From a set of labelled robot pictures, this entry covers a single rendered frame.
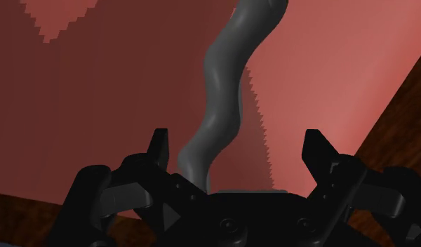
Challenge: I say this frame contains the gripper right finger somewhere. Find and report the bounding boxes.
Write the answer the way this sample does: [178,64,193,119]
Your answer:
[301,128,421,247]

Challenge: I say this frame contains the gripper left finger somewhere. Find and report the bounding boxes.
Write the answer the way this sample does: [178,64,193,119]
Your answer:
[47,128,212,247]

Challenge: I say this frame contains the red table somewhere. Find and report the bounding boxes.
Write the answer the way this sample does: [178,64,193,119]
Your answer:
[0,0,421,220]

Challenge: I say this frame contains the grey wavy vase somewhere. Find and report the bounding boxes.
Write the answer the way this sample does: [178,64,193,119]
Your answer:
[176,0,289,194]

